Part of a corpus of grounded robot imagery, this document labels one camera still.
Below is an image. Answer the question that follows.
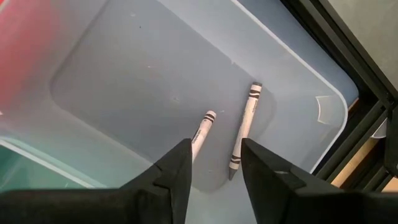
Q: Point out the teal plastic bin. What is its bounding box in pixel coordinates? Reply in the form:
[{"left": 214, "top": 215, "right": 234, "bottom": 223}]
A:
[{"left": 0, "top": 143, "right": 97, "bottom": 193}]

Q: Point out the grey crayon white wrapper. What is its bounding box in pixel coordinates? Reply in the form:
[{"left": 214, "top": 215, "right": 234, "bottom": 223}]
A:
[
  {"left": 190, "top": 110, "right": 217, "bottom": 163},
  {"left": 228, "top": 82, "right": 263, "bottom": 181}
]

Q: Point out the clear plastic bin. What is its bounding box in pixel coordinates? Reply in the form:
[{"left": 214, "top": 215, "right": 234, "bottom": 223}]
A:
[{"left": 0, "top": 0, "right": 349, "bottom": 224}]

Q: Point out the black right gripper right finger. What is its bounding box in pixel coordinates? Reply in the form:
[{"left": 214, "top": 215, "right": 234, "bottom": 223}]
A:
[{"left": 241, "top": 138, "right": 398, "bottom": 224}]

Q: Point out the black table frame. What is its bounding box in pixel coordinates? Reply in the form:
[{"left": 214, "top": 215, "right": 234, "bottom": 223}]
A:
[{"left": 279, "top": 0, "right": 398, "bottom": 192}]

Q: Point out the wooden side board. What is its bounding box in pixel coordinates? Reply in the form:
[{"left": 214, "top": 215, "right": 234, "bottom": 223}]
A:
[{"left": 331, "top": 98, "right": 398, "bottom": 193}]

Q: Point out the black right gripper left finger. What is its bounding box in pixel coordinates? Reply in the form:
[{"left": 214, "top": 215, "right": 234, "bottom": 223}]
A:
[{"left": 0, "top": 138, "right": 193, "bottom": 224}]

